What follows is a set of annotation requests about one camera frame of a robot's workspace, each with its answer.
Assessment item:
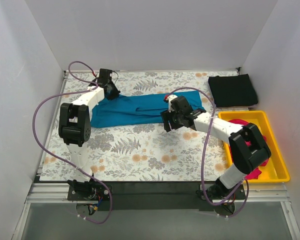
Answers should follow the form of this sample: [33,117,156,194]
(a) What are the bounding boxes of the teal blue t shirt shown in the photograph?
[89,90,206,129]

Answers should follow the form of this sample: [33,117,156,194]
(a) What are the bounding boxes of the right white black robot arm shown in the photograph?
[160,94,272,199]

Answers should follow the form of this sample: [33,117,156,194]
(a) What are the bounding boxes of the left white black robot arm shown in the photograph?
[58,68,120,200]

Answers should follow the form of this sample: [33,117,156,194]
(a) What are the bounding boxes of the floral patterned table mat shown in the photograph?
[39,70,251,182]

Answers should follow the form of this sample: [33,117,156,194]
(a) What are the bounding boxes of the folded black t shirt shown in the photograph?
[208,74,259,108]

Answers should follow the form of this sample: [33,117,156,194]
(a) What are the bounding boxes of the magenta pink t shirt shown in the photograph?
[229,119,272,180]

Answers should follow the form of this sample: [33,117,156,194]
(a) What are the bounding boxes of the yellow plastic tray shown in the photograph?
[218,110,290,184]

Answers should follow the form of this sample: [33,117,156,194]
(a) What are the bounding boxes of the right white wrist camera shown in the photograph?
[163,94,178,113]

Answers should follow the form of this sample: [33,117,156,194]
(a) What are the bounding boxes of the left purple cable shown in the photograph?
[32,60,114,224]

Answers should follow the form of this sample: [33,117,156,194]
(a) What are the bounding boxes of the purple cable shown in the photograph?
[32,60,114,224]
[164,86,250,219]

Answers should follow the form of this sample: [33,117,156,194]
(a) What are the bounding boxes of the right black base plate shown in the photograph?
[195,182,246,201]

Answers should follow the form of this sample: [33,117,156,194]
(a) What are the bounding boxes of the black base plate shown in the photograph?
[67,180,112,201]
[195,182,246,201]

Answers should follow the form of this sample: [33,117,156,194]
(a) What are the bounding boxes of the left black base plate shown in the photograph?
[67,180,112,201]

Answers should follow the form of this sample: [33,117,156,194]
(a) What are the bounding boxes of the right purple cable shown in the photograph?
[164,86,250,219]

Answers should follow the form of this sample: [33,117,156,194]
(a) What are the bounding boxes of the aluminium frame rail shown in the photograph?
[26,182,290,203]

